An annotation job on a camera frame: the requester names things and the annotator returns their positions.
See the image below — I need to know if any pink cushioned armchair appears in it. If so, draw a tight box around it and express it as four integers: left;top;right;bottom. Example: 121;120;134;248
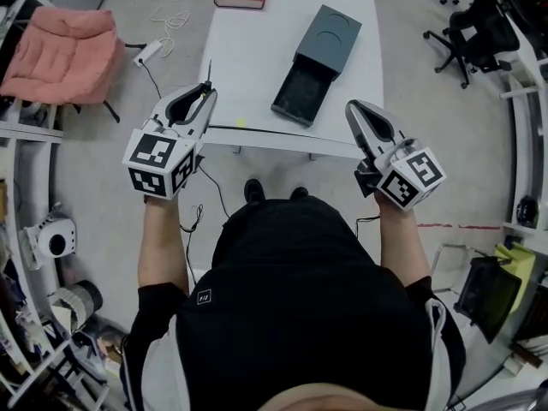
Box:
0;5;127;124

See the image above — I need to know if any black round helmet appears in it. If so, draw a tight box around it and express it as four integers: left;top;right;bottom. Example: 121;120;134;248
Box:
515;195;539;230

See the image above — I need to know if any dark grey drawer box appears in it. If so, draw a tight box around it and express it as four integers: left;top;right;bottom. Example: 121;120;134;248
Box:
270;3;364;128

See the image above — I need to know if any metal tube frame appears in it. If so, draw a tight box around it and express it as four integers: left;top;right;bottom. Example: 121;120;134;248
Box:
429;242;473;295

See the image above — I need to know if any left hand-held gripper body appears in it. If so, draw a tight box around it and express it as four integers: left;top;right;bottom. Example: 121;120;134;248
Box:
122;110;210;200

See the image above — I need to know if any person's right forearm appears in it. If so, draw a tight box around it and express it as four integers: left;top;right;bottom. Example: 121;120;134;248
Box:
375;191;432;291

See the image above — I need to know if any white shelf unit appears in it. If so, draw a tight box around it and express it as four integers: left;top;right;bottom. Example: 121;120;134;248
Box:
0;0;125;411

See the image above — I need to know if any white round device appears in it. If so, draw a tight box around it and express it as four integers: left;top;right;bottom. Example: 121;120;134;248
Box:
22;205;79;271

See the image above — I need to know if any person's left forearm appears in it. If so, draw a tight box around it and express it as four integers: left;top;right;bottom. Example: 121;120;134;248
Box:
137;194;190;294

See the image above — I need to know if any person's black left shoe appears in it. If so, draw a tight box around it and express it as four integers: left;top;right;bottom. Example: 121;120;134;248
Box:
243;178;265;206

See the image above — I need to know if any grey tape roll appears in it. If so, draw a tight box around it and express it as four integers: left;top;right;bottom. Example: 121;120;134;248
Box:
53;279;104;330

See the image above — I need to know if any black flat monitor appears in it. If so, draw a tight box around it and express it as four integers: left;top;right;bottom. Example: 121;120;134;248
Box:
453;256;524;345

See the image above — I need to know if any person's black and white shirt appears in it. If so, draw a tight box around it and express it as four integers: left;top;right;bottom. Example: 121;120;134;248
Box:
118;194;468;411

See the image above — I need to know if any yellow-green plastic part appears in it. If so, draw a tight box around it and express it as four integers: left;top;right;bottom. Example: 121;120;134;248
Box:
493;241;537;317

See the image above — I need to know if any white cable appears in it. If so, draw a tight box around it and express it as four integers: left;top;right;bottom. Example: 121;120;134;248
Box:
149;0;192;58

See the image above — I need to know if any white power strip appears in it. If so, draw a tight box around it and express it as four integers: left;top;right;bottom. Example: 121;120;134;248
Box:
133;40;165;68

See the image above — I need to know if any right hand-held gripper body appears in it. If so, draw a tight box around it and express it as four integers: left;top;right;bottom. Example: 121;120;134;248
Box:
353;136;448;212

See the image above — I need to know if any black power strip cable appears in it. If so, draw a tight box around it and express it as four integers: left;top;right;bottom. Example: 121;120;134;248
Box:
140;61;163;99

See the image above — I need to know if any white side desk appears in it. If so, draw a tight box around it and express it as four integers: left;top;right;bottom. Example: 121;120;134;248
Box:
497;0;548;233

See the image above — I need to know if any black cable under table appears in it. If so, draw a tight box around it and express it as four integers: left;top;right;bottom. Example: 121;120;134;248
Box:
178;164;233;235

